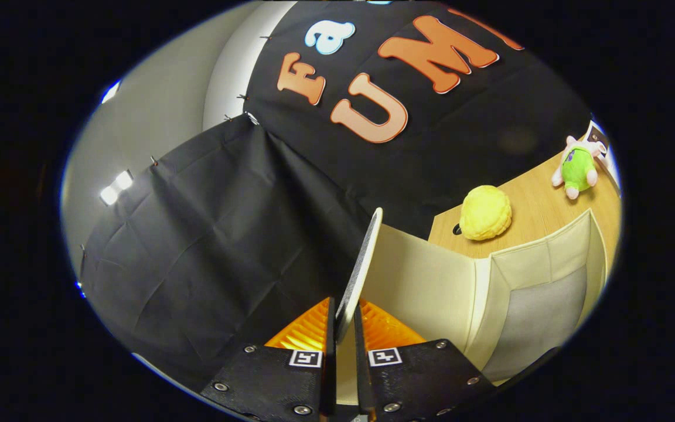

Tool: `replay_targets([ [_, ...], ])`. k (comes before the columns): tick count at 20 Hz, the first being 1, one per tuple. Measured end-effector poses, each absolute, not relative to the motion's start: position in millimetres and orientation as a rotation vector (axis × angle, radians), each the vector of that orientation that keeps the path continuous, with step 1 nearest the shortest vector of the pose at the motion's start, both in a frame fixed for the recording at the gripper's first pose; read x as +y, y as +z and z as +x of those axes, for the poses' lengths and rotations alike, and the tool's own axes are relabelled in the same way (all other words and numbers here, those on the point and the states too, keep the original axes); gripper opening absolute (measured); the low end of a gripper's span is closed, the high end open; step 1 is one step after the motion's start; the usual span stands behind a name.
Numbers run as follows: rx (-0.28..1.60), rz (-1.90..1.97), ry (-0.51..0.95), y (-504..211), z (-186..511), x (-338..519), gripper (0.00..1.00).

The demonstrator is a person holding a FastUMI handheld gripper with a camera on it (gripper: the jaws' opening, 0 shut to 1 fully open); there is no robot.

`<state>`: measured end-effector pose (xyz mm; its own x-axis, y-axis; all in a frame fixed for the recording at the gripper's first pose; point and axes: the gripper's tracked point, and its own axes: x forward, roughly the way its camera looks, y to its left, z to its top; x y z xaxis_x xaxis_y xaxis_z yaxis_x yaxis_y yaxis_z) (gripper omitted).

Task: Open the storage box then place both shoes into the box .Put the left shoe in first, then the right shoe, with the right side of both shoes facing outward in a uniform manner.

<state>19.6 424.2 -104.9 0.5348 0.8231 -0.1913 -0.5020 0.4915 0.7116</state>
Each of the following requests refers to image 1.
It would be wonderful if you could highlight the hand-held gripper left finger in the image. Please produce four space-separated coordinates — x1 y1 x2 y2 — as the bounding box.
200 297 337 422

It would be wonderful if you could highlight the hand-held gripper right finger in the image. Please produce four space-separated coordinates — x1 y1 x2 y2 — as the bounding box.
353 298 497 422

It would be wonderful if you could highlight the beige fabric storage box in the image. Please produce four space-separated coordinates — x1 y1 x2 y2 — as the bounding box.
335 206 611 406

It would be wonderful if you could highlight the black backdrop cloth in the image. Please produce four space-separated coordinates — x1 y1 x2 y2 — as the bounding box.
77 0 593 382

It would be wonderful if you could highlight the yellow plush toy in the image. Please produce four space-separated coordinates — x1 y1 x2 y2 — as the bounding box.
459 185 513 241

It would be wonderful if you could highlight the square ceiling light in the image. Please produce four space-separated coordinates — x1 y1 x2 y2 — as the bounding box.
99 170 134 206

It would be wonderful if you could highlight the green and pink plush toy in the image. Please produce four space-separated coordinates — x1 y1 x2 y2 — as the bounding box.
551 136 608 200

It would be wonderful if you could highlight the white book with dark photo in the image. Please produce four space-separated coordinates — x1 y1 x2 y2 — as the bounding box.
584 120 615 160

